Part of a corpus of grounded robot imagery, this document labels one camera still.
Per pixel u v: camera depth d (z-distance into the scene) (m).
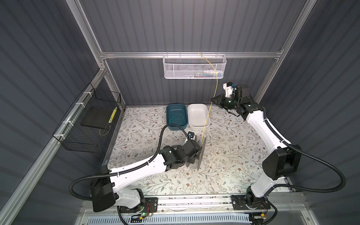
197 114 1.17
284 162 0.45
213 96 0.79
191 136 0.66
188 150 0.54
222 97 0.71
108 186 0.40
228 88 0.74
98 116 0.74
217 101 0.71
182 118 1.08
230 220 0.70
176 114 1.09
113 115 0.79
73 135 0.67
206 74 0.92
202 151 0.92
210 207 0.74
